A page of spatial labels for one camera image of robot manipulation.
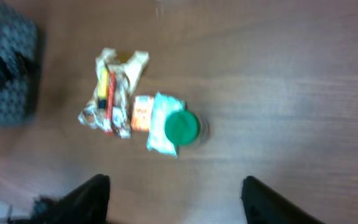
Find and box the teal tissue packet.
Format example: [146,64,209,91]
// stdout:
[146,92,185,157]

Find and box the green lid jar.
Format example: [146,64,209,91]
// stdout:
[164,110,201,146]

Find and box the yellow marker pen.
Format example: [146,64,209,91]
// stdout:
[98,67,109,109]

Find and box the orange snack packet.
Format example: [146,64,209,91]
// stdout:
[131,95,154,132]

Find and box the red candy stick packet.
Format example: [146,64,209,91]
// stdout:
[104,71,116,134]

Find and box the grey plastic mesh basket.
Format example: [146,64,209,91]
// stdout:
[0,1,44,127]

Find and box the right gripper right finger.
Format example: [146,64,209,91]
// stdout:
[241,176,322,224]

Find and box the beige snack bag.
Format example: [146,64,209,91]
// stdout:
[78,48,150,139]

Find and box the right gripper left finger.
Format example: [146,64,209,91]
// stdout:
[9,174,111,224]

